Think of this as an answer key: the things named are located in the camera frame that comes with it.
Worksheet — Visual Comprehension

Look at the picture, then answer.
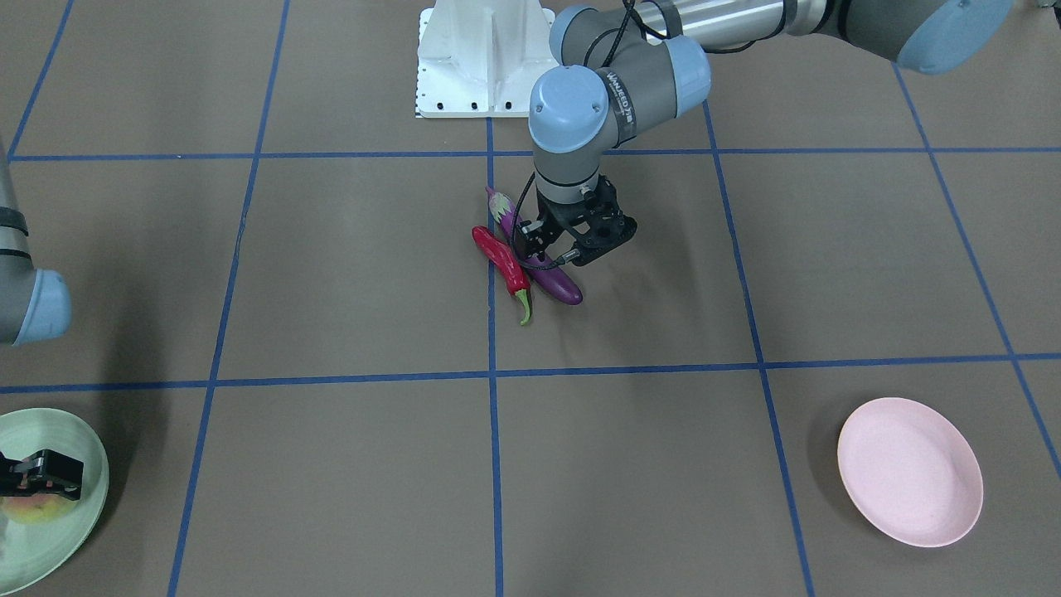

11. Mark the red chili pepper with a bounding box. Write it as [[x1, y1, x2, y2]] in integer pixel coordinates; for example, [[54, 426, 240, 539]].
[[471, 226, 533, 326]]

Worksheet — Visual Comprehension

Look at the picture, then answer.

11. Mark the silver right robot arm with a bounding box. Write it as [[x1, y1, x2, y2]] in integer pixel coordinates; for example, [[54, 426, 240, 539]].
[[1, 150, 84, 502]]

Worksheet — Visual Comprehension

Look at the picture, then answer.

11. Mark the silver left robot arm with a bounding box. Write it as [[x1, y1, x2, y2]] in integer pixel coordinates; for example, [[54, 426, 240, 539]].
[[511, 1, 1012, 269]]

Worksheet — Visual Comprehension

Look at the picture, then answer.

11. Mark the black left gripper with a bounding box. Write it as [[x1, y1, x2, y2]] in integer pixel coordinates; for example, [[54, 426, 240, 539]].
[[512, 187, 606, 262]]

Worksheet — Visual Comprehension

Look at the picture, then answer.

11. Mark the purple eggplant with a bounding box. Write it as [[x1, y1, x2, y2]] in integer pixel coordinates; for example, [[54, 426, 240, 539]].
[[485, 186, 584, 305]]

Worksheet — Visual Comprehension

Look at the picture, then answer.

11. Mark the pink plate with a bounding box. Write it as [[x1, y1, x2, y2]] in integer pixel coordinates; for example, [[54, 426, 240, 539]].
[[835, 396, 985, 549]]

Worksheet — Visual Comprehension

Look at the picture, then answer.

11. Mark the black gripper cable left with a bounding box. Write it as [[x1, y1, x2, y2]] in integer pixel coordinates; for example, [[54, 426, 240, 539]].
[[510, 170, 581, 273]]

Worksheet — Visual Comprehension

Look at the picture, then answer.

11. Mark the green plate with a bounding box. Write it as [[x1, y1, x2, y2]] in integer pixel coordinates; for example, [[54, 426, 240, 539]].
[[1, 408, 109, 596]]

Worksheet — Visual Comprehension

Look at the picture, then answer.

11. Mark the yellow pink peach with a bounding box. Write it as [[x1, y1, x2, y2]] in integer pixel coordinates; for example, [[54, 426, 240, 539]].
[[2, 493, 77, 526]]

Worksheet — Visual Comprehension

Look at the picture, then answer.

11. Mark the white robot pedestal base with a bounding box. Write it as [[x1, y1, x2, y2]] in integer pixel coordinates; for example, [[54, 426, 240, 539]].
[[414, 1, 557, 119]]

